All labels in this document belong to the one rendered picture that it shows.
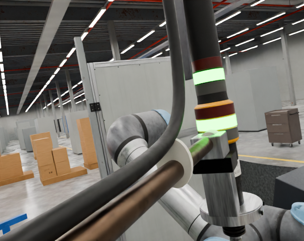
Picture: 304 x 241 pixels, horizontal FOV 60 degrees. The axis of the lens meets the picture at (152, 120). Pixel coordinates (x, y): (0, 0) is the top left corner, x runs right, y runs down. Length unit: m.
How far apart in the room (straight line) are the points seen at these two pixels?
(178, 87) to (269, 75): 10.69
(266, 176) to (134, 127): 1.81
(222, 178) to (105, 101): 1.90
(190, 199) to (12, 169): 9.04
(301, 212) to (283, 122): 6.61
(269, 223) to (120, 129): 0.40
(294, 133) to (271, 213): 6.69
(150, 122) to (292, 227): 0.42
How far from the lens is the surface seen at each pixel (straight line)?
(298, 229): 0.60
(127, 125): 0.70
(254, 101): 10.08
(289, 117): 7.13
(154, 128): 0.75
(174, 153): 0.18
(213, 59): 0.29
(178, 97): 0.20
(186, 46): 0.29
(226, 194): 0.28
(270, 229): 0.62
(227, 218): 0.30
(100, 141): 2.10
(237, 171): 0.30
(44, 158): 7.80
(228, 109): 0.29
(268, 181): 2.40
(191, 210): 0.56
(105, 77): 2.16
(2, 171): 9.50
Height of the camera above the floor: 1.58
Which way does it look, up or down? 3 degrees down
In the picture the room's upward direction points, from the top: 10 degrees counter-clockwise
